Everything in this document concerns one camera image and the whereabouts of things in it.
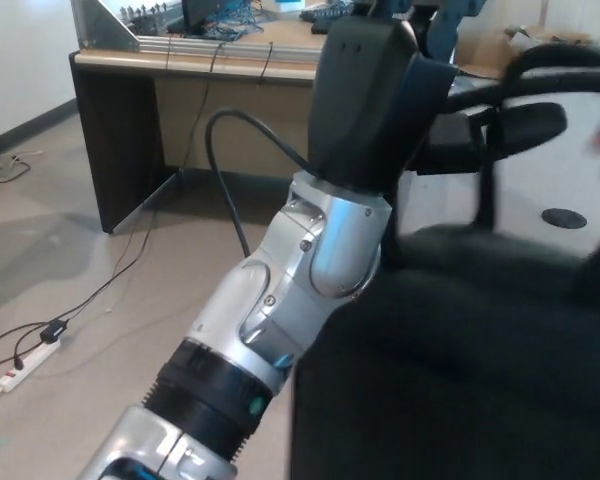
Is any black keyboard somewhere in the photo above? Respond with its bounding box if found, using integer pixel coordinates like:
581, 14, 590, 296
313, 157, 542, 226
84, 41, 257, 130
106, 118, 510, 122
299, 2, 357, 24

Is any round black floor cover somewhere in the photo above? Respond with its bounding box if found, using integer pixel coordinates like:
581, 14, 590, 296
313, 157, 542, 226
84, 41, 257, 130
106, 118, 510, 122
540, 207, 589, 231

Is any black power adapter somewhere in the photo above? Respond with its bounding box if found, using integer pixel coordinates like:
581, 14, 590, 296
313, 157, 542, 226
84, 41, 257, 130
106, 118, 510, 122
39, 319, 71, 346

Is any black desk with wood top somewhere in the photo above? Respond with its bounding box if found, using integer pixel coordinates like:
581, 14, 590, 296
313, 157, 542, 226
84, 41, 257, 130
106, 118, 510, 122
68, 0, 331, 235

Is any row of grey metal connectors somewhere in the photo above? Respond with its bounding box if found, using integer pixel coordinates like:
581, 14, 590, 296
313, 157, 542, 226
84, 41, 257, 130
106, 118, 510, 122
121, 3, 182, 37

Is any aluminium profile frame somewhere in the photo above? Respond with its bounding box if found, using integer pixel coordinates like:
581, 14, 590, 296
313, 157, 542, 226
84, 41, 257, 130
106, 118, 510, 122
71, 0, 327, 64

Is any flat brown cardboard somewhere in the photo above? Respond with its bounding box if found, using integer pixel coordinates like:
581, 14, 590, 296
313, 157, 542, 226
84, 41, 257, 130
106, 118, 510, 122
453, 37, 515, 80

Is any white cardboard box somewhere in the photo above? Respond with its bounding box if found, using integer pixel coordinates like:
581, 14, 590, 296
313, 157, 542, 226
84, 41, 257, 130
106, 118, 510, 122
503, 23, 597, 49

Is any blue cable tangle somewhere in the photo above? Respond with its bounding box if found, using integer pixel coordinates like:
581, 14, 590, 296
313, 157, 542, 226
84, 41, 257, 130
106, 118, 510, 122
203, 0, 267, 42

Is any beige cable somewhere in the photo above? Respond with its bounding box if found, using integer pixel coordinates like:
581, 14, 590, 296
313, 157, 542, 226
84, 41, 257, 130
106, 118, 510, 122
0, 148, 44, 184

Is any black lunch bag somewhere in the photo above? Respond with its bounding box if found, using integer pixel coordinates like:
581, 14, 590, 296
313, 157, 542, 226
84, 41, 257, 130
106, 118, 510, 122
287, 42, 600, 480

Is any long black power cable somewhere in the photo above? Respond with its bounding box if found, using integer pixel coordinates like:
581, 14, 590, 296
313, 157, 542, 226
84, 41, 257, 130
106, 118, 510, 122
54, 42, 226, 331

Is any black monitor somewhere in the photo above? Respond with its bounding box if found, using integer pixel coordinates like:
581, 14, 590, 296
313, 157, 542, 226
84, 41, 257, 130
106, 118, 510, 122
180, 0, 227, 36

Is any white power strip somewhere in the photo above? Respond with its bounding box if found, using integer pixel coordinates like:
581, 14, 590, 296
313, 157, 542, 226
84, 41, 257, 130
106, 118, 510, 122
0, 344, 61, 399

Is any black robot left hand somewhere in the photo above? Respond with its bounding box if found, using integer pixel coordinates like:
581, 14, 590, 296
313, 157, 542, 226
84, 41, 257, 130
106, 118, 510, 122
304, 0, 482, 195

